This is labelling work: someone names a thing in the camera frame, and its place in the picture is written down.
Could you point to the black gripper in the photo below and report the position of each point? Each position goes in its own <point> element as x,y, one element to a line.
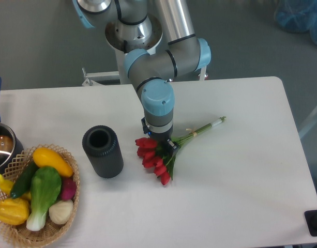
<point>162,133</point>

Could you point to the red tulip bouquet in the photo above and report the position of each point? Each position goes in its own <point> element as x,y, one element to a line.
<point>151,151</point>

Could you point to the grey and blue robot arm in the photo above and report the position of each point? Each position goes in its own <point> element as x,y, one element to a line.
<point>178,53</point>

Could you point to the dark grey ribbed vase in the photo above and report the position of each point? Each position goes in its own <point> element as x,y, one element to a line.
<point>101,146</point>

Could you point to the magenta radish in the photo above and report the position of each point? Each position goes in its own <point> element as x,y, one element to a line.
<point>68,189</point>

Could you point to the yellow squash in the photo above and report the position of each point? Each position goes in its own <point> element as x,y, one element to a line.
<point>47,157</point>

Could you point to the white garlic bulb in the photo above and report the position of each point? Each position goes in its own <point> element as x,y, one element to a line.
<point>61,211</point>

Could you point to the green bok choy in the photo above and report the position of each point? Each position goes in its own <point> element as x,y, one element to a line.
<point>45,188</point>

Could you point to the woven wicker basket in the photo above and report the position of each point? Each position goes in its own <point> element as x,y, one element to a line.
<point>20,236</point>

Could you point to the dark green cucumber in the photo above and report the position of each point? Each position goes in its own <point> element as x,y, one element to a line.
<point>23,184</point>

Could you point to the black device at table edge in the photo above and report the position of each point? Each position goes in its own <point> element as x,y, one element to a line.
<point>311,220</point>

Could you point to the small yellow gourd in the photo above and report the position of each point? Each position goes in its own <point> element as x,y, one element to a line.
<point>6,186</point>

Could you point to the yellow bell pepper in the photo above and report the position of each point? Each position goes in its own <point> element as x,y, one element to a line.
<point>14,211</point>

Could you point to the blue plastic bag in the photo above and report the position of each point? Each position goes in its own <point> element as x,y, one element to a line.
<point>298,17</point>

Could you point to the blue handled saucepan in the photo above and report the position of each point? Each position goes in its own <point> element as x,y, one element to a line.
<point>10,146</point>

